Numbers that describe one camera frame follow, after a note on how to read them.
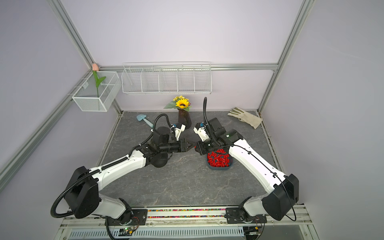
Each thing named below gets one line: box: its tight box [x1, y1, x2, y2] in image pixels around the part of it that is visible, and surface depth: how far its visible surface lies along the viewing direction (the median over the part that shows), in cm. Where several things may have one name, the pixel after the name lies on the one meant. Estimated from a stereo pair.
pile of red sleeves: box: [207, 149, 230, 168], surface depth 93 cm
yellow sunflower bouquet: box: [163, 95, 192, 112], surface depth 93 cm
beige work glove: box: [227, 107, 263, 129], surface depth 118 cm
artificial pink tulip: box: [92, 63, 107, 98], surface depth 92 cm
